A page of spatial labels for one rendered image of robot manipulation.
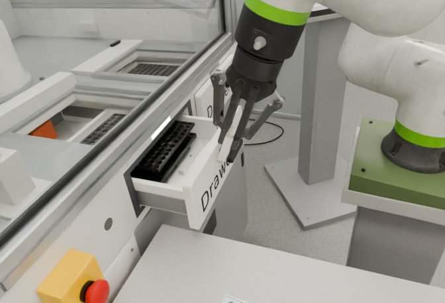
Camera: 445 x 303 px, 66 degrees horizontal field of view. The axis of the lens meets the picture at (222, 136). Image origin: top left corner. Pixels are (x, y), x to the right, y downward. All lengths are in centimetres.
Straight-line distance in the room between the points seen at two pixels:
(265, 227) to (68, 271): 130
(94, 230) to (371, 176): 56
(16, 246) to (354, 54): 71
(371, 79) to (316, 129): 92
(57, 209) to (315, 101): 129
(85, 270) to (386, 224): 68
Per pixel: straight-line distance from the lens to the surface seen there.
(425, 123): 81
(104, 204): 61
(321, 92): 162
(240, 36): 50
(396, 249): 100
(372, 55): 82
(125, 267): 72
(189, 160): 77
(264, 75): 52
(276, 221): 177
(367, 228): 96
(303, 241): 170
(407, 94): 80
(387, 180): 81
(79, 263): 55
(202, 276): 67
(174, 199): 64
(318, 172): 189
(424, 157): 85
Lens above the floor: 131
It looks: 33 degrees down
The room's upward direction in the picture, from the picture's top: 6 degrees counter-clockwise
